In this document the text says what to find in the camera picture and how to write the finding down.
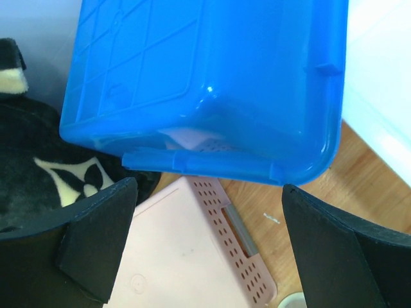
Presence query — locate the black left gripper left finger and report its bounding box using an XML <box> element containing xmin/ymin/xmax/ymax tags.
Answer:
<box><xmin>1</xmin><ymin>178</ymin><xmax>138</xmax><ymax>307</ymax></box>

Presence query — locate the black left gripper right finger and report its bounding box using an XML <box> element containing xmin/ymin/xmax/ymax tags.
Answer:
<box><xmin>281</xmin><ymin>184</ymin><xmax>410</xmax><ymax>307</ymax></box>

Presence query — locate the beige perforated basket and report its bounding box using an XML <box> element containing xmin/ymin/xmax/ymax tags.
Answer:
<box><xmin>277</xmin><ymin>292</ymin><xmax>307</xmax><ymax>308</ymax></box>

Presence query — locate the pink small tray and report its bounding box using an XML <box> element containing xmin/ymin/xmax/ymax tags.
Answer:
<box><xmin>108</xmin><ymin>176</ymin><xmax>277</xmax><ymax>307</ymax></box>

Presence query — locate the blue rimmed white tub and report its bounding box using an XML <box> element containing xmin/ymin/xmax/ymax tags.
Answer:
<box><xmin>342</xmin><ymin>1</ymin><xmax>410</xmax><ymax>184</ymax></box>

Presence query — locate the black floral pillow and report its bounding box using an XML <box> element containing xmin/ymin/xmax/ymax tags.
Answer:
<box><xmin>1</xmin><ymin>38</ymin><xmax>161</xmax><ymax>233</ymax></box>

